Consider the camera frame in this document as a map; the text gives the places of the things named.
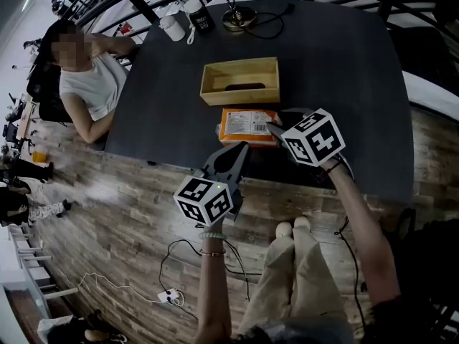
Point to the white round bottle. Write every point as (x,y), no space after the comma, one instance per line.
(173,28)

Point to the brass lamp base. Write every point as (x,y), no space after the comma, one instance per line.
(238,18)

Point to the person's beige trouser legs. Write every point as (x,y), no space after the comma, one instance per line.
(305,281)

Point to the wooden tissue holder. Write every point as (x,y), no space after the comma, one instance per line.
(215,91)

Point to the black office chair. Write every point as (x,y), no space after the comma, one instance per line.
(48,91)

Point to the person's right forearm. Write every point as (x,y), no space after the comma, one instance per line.
(365,235)

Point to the person's beige left shoe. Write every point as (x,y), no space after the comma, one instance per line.
(283,229)

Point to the person's left forearm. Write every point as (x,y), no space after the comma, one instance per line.
(213,285)

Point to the person's dark sleeve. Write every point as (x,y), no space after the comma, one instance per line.
(389,321)

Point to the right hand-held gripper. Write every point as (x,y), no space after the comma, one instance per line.
(315,138)

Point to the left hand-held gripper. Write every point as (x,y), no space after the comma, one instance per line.
(201,201)

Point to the black wrist band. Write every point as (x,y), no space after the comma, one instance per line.
(333,167)

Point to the orange tissues pack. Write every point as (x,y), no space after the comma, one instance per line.
(244,127)

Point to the thin gold bangle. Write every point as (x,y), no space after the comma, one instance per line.
(213,253)

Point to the black cup with white lid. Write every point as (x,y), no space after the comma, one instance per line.
(201,17)

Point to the white power strip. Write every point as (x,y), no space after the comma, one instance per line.
(168,295)

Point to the person's beige shoe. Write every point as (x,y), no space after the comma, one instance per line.
(283,229)
(302,222)

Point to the person's beige right shoe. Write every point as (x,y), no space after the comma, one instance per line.
(302,222)

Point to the orange box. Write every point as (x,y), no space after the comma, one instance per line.
(39,156)

